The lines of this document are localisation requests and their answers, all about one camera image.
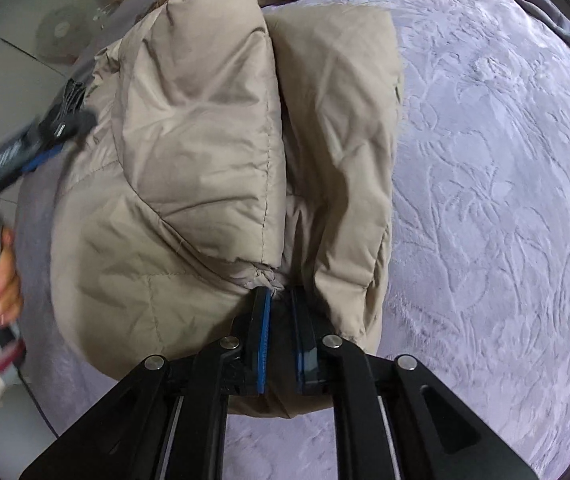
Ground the beige down puffer coat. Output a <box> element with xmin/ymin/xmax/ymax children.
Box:
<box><xmin>50</xmin><ymin>0</ymin><xmax>403</xmax><ymax>379</ymax></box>

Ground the person's left hand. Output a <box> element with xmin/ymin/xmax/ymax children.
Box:
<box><xmin>0</xmin><ymin>226</ymin><xmax>23</xmax><ymax>328</ymax></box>

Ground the dark green printed cloth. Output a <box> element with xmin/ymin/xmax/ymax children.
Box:
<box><xmin>60</xmin><ymin>78</ymin><xmax>86</xmax><ymax>116</ymax></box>

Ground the grey round floor fan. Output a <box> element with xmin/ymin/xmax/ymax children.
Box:
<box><xmin>34</xmin><ymin>6</ymin><xmax>92</xmax><ymax>64</ymax></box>

